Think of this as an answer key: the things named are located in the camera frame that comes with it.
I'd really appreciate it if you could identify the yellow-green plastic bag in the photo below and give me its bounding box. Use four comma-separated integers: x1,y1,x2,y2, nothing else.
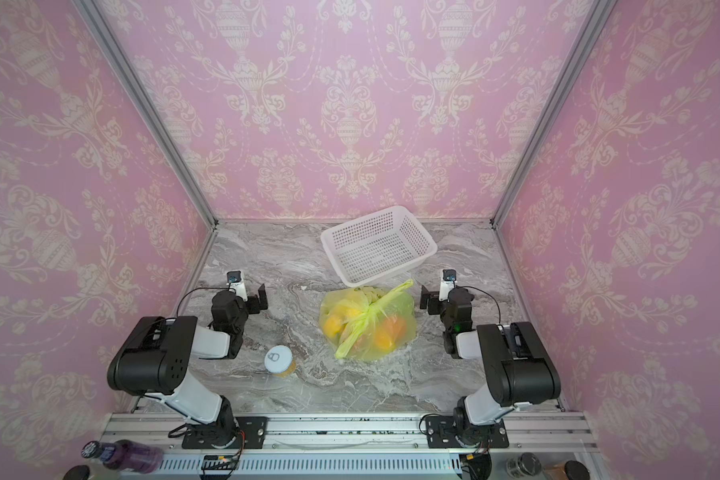
318,279,417,362

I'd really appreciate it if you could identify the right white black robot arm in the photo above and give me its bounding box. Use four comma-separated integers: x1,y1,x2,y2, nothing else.
420,285,561,449

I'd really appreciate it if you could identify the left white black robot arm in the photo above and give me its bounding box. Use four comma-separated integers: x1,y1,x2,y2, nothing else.
107,282,268,452

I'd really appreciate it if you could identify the white plastic basket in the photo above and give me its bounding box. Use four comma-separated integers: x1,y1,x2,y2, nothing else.
320,206,438,288

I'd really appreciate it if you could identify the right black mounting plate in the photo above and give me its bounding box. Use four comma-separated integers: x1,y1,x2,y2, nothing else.
422,415,510,450

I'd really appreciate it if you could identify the black mounting plate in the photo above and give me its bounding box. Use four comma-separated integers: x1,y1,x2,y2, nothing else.
181,416,269,450
422,415,510,450

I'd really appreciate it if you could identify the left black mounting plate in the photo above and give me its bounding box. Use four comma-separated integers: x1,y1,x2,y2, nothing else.
181,416,269,450

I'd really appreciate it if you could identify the small circuit board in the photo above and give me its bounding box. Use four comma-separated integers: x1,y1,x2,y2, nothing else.
200,454,240,479

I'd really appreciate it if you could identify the metal can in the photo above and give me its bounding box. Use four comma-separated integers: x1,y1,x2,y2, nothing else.
505,452,543,479

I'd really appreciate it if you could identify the purple drink bottle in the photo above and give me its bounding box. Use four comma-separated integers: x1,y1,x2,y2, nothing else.
81,440,164,474

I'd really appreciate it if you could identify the black round object right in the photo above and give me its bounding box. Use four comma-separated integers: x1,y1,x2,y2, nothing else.
563,460,591,480

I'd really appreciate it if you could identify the black round object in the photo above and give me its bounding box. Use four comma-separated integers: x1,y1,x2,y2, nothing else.
563,460,591,480
62,464,92,480

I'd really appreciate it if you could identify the black round object left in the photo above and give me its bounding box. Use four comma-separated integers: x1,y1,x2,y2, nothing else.
62,464,92,480

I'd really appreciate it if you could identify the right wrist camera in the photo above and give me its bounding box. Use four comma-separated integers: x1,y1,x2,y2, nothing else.
438,269,457,301

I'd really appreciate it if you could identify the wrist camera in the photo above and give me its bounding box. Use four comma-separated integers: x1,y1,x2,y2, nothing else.
438,269,457,301
226,270,248,301

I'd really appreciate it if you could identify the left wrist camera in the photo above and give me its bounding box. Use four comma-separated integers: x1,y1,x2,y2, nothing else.
226,270,248,301

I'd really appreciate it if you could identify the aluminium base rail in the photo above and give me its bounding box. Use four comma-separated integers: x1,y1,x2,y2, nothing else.
100,411,609,479

